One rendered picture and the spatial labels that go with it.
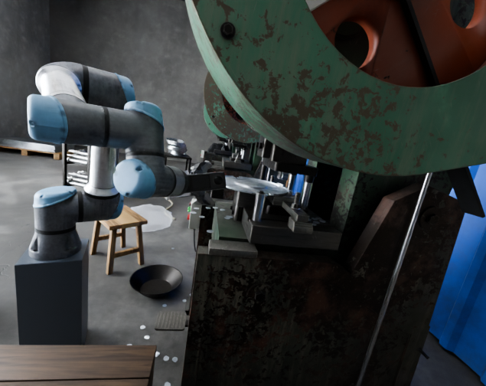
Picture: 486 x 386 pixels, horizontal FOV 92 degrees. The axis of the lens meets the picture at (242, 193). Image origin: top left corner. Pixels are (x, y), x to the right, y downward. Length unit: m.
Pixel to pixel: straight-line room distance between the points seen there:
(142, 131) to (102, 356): 0.59
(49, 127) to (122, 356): 0.58
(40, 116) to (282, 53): 0.39
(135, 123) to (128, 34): 7.67
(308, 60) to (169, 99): 7.23
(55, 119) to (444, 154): 0.70
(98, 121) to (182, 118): 7.05
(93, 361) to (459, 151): 0.96
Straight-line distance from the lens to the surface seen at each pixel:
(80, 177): 3.24
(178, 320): 1.17
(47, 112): 0.49
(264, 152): 0.85
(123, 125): 0.50
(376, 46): 0.61
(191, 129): 7.49
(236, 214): 0.88
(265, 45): 0.44
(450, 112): 0.60
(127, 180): 0.49
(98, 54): 8.26
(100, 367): 0.80
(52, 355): 0.86
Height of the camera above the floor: 0.95
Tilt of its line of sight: 13 degrees down
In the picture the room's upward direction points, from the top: 9 degrees clockwise
